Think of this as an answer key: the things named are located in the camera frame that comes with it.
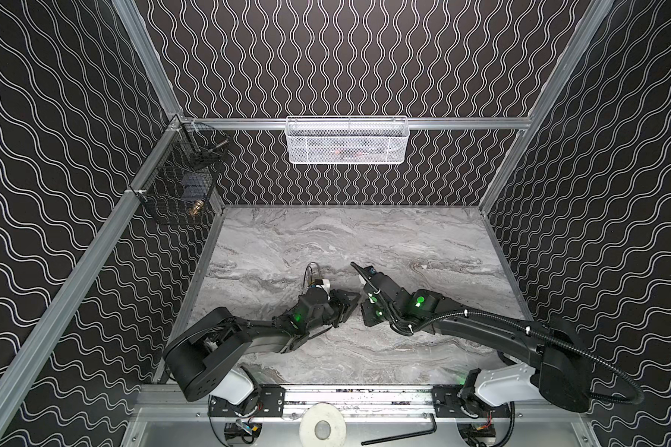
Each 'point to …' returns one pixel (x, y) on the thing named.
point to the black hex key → (403, 436)
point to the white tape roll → (322, 412)
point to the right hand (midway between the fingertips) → (364, 307)
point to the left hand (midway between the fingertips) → (372, 302)
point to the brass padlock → (308, 272)
